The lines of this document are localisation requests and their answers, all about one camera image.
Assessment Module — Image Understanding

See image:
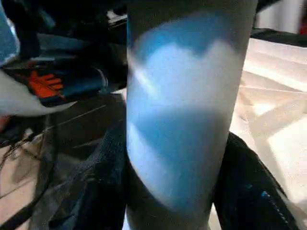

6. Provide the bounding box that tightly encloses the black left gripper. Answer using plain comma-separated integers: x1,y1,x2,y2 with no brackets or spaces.
10,0,144,107

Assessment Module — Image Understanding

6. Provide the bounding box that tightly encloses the black plastic mat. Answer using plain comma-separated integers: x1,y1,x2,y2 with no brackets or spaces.
29,92,128,230

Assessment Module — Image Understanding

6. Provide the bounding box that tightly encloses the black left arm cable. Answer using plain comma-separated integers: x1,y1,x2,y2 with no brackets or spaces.
0,115,63,230

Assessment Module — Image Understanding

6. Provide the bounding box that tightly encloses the white plastic table top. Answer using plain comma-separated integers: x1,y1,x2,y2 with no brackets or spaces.
229,37,307,230

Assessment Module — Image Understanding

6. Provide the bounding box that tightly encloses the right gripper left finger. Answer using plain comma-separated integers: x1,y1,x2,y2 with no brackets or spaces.
48,120,129,230

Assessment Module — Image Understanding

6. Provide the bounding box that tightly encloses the white plastic table leg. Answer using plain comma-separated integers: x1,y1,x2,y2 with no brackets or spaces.
125,0,260,230

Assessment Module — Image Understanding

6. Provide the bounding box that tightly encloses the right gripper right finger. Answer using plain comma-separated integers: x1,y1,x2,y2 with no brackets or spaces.
212,131,303,230

